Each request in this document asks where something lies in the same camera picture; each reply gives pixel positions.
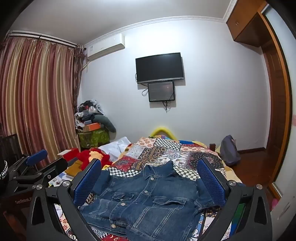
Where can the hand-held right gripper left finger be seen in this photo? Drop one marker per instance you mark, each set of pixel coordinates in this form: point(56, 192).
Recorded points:
point(89, 180)

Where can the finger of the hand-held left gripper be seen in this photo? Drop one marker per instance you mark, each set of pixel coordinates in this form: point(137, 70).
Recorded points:
point(37, 156)
point(59, 165)

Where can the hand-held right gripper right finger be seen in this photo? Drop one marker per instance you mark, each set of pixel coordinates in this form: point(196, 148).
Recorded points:
point(210, 183)

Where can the blue denim jacket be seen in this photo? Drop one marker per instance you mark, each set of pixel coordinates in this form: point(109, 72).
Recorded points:
point(148, 197)

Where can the pile of clothes and bags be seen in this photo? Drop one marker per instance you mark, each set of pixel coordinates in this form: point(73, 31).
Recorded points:
point(86, 112)

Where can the mustard folded cloth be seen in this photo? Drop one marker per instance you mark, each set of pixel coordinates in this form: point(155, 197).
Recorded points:
point(72, 168)

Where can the red box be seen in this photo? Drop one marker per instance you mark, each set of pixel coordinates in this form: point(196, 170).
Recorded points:
point(71, 154)

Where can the red and yellow plush toy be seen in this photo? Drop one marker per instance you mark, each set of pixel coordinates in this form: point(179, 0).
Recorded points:
point(92, 154)

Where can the dark wooden furniture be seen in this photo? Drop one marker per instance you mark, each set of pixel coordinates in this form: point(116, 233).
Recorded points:
point(9, 146)

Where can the grey backpack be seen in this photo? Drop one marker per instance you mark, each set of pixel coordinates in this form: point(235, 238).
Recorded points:
point(229, 150)

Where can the white pillow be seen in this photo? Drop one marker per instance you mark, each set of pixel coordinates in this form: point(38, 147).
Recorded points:
point(115, 148)

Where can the green printed cloth box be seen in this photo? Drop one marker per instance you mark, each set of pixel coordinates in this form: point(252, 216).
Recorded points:
point(93, 138)

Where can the orange box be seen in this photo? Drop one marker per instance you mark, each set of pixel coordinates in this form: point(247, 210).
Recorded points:
point(92, 126)

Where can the red and gold striped curtain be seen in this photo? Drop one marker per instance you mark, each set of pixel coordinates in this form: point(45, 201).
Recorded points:
point(37, 99)

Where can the colourful patchwork quilt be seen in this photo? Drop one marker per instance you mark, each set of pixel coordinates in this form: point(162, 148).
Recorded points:
point(159, 150)

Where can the grey curved pillow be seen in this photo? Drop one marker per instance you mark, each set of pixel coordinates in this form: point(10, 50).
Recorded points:
point(105, 121)

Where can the yellow plush headboard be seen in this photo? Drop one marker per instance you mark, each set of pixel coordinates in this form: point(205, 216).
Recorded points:
point(161, 131)

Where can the curtain rod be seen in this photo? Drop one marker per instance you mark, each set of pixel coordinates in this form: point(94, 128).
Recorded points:
point(44, 37)

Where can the white air conditioner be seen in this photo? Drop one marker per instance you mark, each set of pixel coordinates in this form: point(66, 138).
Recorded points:
point(105, 46)

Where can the wooden overhead cabinet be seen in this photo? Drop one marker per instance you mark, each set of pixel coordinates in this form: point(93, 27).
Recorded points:
point(247, 20)

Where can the small black wall monitor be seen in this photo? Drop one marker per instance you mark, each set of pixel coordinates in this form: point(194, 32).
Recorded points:
point(161, 91)

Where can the black wall television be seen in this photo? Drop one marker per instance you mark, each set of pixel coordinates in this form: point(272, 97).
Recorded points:
point(159, 67)

